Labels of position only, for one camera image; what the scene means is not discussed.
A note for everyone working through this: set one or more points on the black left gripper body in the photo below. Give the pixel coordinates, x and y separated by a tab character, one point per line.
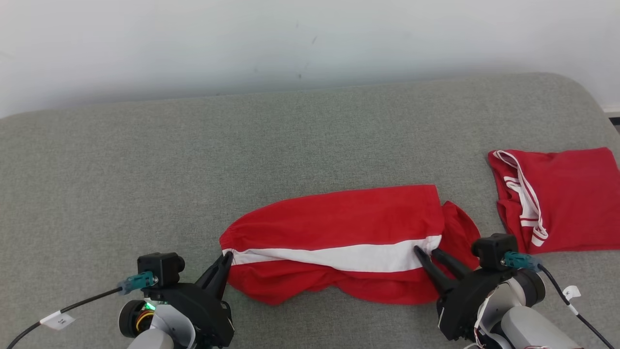
203	310

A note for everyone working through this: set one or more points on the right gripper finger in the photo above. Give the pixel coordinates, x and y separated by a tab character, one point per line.
453	265
436	274

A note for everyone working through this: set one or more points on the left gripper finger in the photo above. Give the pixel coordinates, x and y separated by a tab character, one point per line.
212	274
224	278

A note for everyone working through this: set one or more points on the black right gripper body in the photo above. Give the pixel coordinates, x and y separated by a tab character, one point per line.
460	305

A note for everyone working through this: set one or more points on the red shorts white stripe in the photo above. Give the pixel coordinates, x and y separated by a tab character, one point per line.
339	223

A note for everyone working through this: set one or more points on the red shirt white collar trim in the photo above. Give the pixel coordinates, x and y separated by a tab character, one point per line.
576	198

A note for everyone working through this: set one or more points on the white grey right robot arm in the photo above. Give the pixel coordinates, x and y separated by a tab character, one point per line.
528	329

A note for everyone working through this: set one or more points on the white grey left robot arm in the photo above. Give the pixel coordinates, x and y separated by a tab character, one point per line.
164	334

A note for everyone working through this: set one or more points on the white skirting board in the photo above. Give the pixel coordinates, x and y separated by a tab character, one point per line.
612	110

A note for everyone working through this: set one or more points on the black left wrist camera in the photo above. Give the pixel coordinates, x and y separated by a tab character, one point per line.
160	269

